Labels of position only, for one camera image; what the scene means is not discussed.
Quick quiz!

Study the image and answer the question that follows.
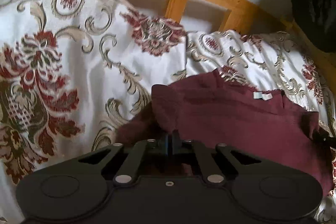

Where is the white floral bedspread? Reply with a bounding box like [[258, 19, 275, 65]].
[[1, 0, 335, 223]]

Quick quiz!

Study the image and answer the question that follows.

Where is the maroon knit sweater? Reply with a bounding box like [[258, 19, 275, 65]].
[[116, 71, 334, 193]]

